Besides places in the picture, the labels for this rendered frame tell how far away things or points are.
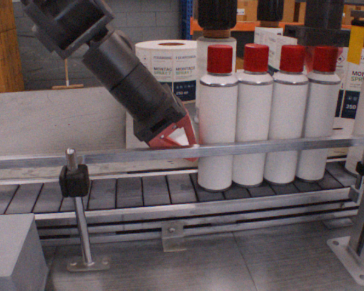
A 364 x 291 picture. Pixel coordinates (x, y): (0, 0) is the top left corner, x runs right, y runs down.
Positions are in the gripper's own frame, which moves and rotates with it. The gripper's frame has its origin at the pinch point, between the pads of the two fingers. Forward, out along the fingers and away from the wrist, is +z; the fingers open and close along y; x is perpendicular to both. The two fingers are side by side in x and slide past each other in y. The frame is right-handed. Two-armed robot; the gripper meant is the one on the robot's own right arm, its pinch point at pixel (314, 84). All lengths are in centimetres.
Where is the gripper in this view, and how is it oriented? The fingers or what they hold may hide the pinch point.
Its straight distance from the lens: 58.1
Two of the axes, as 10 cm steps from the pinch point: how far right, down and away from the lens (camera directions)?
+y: -9.9, 0.5, -1.3
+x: 1.4, 4.0, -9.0
